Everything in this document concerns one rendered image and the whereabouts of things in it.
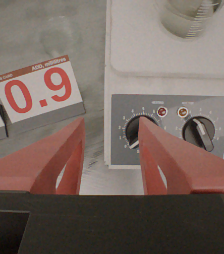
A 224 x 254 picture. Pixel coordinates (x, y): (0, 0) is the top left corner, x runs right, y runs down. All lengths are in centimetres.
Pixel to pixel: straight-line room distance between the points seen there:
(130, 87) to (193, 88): 6
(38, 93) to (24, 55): 8
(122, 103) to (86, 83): 9
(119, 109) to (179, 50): 8
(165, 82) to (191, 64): 3
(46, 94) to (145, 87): 12
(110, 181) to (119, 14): 17
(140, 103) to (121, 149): 5
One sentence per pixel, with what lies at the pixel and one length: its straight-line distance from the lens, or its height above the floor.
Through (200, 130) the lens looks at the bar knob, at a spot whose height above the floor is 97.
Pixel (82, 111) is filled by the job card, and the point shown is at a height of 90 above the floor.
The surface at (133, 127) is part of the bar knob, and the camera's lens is 21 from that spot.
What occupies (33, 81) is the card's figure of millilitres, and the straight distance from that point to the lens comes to 27.
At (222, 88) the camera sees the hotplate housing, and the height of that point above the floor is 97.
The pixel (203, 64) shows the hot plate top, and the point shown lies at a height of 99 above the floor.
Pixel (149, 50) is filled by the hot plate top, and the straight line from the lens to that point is 21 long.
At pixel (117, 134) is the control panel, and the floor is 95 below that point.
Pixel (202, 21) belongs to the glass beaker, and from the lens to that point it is 20.
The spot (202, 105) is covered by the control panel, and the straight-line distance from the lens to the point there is 22.
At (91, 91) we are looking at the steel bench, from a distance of 28.
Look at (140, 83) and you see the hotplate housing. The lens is 21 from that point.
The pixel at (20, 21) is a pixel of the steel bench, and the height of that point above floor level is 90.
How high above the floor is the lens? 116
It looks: 76 degrees down
